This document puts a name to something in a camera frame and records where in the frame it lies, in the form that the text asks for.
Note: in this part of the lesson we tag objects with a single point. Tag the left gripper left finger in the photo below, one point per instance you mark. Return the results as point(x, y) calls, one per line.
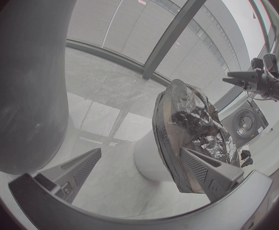
point(82, 169)

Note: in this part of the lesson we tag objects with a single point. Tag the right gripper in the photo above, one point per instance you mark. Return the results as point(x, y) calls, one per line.
point(268, 87)

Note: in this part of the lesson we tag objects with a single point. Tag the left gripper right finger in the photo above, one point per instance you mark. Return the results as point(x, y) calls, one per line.
point(213, 174)

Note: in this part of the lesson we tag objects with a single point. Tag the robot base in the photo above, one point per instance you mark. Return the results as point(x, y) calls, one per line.
point(277, 200)

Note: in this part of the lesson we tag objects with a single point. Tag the crumpled black plastic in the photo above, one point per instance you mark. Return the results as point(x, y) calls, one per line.
point(246, 154)

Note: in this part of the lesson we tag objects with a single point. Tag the white trash bin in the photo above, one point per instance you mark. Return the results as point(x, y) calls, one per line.
point(149, 157)

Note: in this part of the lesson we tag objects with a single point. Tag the clear printed wrapper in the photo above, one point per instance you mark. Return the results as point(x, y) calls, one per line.
point(247, 163)

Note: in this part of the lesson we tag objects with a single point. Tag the grey washing machine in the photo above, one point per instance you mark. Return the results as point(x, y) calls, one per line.
point(244, 123)

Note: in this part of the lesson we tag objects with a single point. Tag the window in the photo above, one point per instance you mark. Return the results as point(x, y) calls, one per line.
point(171, 32)

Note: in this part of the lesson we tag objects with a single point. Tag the dark grey round chair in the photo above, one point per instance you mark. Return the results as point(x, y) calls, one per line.
point(26, 80)

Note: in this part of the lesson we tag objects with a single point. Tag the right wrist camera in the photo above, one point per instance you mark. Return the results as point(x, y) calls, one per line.
point(270, 60)

